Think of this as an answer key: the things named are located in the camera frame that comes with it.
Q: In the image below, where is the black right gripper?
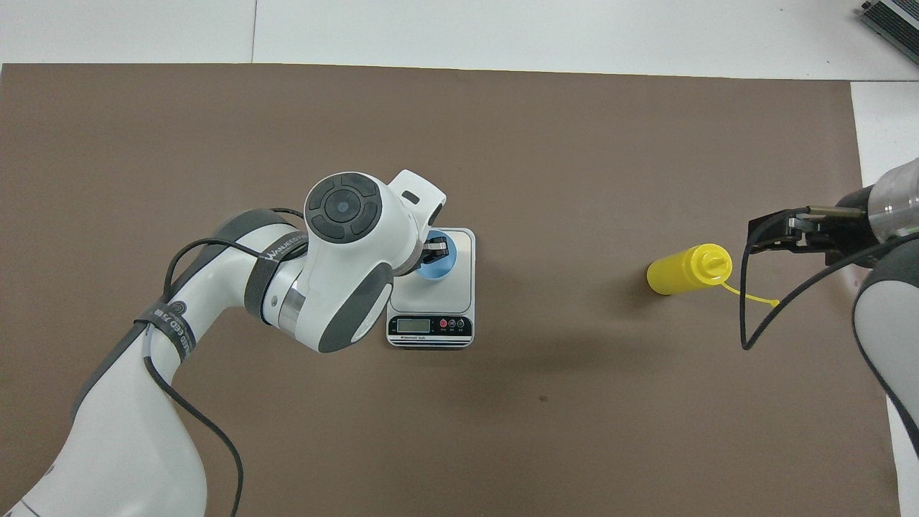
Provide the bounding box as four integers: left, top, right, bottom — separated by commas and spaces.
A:
747, 185, 881, 269

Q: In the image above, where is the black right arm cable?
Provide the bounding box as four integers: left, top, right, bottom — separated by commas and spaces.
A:
739, 207, 919, 352

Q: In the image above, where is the light blue plastic cup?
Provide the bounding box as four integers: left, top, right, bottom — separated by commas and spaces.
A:
416, 231, 459, 281

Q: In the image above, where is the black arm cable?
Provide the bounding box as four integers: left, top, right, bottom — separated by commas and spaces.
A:
739, 207, 919, 352
142, 208, 309, 517

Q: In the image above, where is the silver digital kitchen scale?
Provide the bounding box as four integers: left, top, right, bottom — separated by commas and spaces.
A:
386, 227, 477, 350

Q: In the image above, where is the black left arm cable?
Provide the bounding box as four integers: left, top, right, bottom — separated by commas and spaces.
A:
142, 208, 309, 517

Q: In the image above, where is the yellow squeeze bottle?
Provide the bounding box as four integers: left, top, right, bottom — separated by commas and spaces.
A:
646, 243, 780, 308

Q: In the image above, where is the grey ribbed metal device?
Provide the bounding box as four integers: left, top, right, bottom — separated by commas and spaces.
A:
859, 0, 919, 67

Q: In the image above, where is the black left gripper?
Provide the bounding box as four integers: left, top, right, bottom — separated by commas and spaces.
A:
412, 233, 448, 278

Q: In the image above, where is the brown paper table mat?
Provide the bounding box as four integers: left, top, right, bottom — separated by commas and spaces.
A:
0, 63, 902, 517

